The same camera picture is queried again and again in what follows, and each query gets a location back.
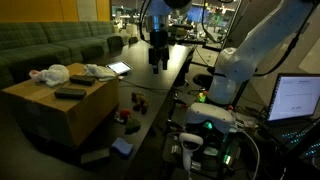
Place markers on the white VR controller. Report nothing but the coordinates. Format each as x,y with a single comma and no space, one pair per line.
188,146

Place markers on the dark flat rectangular block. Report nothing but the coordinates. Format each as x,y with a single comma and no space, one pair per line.
95,155

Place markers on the red and black toy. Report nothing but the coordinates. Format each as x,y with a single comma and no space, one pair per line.
140,101

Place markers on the white-framed tablet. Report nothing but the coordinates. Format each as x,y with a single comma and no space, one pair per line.
119,67

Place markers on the small red knob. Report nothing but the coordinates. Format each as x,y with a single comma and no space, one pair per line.
230,107

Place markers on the large cardboard box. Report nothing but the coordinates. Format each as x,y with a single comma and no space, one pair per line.
50,113

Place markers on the red round toy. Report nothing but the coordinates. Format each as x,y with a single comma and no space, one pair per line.
124,115

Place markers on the dark green cloth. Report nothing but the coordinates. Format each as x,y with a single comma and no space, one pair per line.
132,126

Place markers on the black bar camera on stand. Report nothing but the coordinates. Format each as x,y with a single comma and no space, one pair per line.
181,27

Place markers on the crumpled white plastic bag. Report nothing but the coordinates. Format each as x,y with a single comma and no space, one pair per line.
53,75

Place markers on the white paper roll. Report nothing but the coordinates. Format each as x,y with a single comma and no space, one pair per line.
132,30

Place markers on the blue sponge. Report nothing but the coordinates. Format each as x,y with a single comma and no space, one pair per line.
122,147

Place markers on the white terry towel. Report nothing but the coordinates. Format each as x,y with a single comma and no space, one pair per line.
98,71

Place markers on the green plaid sofa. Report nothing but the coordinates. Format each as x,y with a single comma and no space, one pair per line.
40,43

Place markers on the white VR headset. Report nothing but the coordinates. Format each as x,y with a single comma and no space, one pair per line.
210,116

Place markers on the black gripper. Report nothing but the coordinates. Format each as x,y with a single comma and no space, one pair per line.
159,43

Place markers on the small green yellow toy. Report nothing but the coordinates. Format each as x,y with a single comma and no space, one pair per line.
201,97

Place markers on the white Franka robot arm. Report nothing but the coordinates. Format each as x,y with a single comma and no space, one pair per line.
240,63

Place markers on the open laptop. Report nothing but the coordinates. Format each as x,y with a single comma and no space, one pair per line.
293,96

